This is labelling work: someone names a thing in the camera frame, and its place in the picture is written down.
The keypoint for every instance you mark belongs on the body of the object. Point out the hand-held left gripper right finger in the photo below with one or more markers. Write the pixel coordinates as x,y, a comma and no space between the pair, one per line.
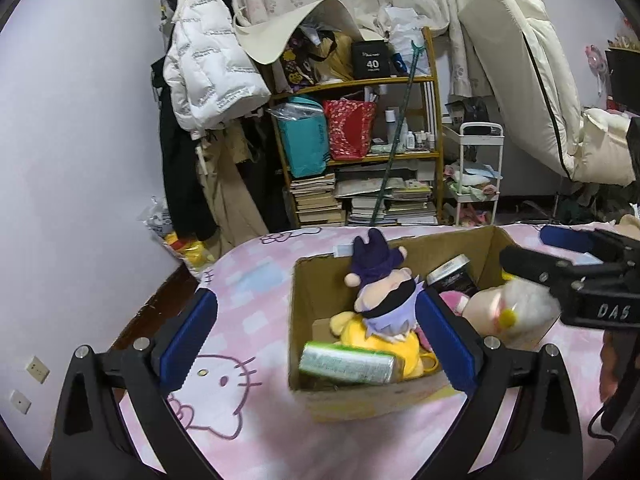
442,340

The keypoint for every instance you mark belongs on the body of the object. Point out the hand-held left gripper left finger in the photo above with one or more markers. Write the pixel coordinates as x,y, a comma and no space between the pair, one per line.
187,345

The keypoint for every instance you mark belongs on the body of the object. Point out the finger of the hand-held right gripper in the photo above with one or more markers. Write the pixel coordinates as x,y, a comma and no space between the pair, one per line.
530,262
565,237

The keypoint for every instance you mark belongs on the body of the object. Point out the cream plush toy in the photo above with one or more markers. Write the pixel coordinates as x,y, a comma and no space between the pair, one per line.
480,310

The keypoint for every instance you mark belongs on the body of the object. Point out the plush doll with lilac hair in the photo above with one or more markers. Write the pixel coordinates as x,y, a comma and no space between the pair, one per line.
385,290

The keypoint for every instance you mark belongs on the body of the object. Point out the green metallic can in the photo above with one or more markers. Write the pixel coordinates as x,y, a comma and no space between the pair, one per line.
345,362

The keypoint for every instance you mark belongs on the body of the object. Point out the brown cardboard box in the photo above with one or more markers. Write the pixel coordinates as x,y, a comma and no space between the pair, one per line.
350,405

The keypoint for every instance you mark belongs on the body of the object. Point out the person's right hand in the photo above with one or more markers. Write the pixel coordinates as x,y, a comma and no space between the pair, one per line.
610,365

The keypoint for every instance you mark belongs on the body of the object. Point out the pink plush toy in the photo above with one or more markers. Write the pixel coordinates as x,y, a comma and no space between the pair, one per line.
455,302

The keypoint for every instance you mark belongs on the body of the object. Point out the pink cat print bed sheet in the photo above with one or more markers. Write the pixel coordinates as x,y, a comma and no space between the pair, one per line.
250,310

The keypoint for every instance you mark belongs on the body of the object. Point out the yellow plush toy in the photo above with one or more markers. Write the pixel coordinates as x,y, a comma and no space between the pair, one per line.
350,330

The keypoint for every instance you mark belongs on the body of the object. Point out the pile of pastel cloths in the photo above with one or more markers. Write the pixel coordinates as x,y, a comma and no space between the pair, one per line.
472,182

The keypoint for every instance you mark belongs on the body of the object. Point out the cream quilt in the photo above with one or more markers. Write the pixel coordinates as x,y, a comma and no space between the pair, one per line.
610,145

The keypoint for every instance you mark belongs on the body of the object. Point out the clear plastic bag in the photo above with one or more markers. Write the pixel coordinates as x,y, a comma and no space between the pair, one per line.
157,217

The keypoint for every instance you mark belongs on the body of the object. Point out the white trolley cart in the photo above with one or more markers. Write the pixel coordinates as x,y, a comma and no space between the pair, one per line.
480,127

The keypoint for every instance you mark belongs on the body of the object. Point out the beige hanging coat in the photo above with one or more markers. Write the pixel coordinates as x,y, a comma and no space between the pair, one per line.
235,200

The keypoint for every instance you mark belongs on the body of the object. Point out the black bag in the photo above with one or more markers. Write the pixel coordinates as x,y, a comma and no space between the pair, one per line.
470,110

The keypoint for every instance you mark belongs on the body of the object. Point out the black hanging coat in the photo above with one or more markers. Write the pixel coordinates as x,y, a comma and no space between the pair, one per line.
180,185

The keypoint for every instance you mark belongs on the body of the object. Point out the row of cosmetic bottles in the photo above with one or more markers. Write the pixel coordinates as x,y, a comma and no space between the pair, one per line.
417,140

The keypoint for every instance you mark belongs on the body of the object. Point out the black screen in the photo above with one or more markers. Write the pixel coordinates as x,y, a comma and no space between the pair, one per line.
625,80

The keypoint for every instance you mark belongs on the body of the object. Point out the pink fan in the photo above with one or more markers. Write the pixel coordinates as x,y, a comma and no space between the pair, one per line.
597,65

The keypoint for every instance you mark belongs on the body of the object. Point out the green pole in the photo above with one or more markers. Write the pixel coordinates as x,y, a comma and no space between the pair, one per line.
395,145

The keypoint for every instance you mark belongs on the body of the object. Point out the stack of books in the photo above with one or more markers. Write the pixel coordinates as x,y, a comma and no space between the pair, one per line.
320,200

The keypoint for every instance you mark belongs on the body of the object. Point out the dark hanging clothes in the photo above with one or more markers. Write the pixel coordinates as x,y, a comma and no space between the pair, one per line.
265,170

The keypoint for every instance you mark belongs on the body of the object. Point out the wooden shelf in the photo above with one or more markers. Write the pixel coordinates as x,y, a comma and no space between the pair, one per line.
360,159

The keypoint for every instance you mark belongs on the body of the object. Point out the cream folded mattress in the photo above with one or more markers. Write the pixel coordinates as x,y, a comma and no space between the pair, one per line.
510,35

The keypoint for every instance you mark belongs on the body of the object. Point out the red gift bag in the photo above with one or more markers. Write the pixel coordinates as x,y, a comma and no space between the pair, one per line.
350,130

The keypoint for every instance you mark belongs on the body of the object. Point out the teal bag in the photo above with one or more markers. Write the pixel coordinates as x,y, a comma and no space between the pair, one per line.
305,145

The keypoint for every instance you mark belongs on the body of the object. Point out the black printed box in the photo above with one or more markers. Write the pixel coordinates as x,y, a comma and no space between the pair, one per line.
371,60

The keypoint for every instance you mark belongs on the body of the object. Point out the white plastic bag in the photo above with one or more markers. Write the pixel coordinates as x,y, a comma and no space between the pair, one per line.
405,35

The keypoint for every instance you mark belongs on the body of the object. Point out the yellow cloth bag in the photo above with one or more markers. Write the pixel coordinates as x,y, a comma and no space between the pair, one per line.
337,60

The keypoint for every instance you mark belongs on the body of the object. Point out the white puffer jacket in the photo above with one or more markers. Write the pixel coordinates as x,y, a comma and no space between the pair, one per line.
210,60

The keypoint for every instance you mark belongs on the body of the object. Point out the dark patterned bag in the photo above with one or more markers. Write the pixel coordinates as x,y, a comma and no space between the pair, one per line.
297,65

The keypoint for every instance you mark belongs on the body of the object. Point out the cream floppy mat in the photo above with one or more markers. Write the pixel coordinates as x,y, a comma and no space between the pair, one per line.
270,40

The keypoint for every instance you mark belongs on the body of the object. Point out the white wall socket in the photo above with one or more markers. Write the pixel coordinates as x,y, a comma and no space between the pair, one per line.
37,369
20,401

